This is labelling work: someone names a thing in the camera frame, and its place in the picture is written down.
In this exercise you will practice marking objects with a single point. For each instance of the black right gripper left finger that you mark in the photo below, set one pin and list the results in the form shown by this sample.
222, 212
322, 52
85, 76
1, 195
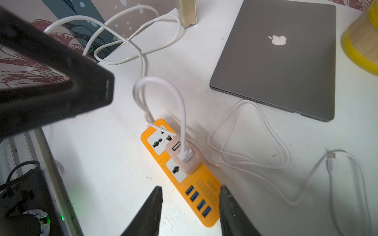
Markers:
147, 220

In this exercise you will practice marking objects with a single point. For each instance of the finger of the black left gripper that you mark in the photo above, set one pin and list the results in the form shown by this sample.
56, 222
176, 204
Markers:
89, 86

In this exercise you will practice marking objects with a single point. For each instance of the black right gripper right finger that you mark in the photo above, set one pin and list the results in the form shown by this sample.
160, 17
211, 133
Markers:
234, 221

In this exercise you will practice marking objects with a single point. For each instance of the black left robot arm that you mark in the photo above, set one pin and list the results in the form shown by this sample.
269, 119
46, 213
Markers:
27, 206

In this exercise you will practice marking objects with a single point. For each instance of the pink usb charger adapter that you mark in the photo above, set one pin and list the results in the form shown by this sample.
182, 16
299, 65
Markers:
188, 157

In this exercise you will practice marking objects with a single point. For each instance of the dark grey laptop on left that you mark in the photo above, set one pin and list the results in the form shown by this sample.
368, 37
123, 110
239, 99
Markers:
282, 54

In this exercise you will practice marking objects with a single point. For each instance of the orange power strip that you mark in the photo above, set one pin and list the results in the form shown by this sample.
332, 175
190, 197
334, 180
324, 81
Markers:
200, 190

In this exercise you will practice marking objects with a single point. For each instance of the black-lid glass jar on table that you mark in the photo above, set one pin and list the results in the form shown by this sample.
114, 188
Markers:
186, 10

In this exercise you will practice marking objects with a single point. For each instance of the yellow bamboo steamer basket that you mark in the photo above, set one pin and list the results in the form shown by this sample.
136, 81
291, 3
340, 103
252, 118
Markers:
359, 41

